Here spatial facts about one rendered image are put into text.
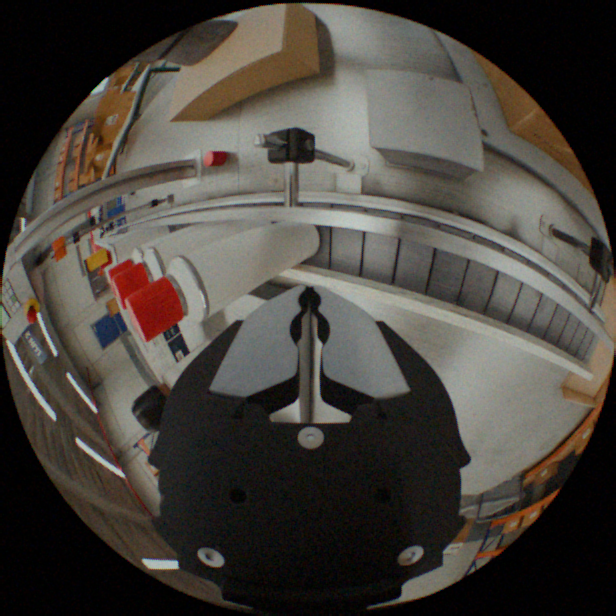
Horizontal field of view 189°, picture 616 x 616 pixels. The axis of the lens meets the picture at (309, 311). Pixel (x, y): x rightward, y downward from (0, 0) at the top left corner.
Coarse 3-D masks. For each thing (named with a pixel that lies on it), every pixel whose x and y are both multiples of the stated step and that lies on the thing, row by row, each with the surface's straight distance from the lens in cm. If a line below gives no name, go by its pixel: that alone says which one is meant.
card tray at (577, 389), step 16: (608, 288) 51; (608, 304) 53; (608, 320) 56; (608, 352) 66; (592, 368) 61; (608, 368) 74; (576, 384) 58; (592, 384) 68; (608, 384) 76; (576, 400) 58; (592, 400) 75
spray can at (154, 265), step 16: (224, 224) 24; (240, 224) 25; (256, 224) 26; (176, 240) 21; (192, 240) 21; (208, 240) 22; (144, 256) 21; (160, 256) 20; (128, 272) 20; (144, 272) 20; (160, 272) 19; (128, 288) 19
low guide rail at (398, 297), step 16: (288, 272) 24; (304, 272) 23; (320, 272) 23; (336, 272) 23; (336, 288) 22; (352, 288) 21; (368, 288) 21; (384, 288) 21; (400, 288) 22; (400, 304) 21; (416, 304) 20; (432, 304) 21; (448, 304) 22; (448, 320) 21; (464, 320) 21; (480, 320) 22; (496, 320) 24; (496, 336) 23; (512, 336) 24; (528, 336) 27; (544, 352) 28; (560, 352) 32; (576, 368) 36
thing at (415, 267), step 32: (192, 224) 45; (320, 256) 26; (352, 256) 24; (384, 256) 23; (416, 256) 23; (448, 256) 23; (416, 288) 24; (448, 288) 24; (480, 288) 24; (512, 288) 26; (512, 320) 27; (544, 320) 30; (576, 320) 35; (576, 352) 40
